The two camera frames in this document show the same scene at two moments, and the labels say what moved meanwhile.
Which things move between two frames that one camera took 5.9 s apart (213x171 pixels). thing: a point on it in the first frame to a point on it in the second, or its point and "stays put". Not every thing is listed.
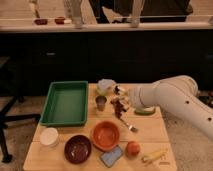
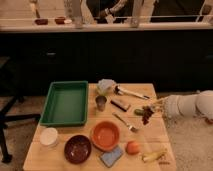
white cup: x=49 y=137 stays put
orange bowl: x=105 y=135 stays put
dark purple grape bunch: x=118 y=108 to x=147 y=113
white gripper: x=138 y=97 to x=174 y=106
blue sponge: x=109 y=158 stays put
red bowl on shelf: x=41 y=21 stays put
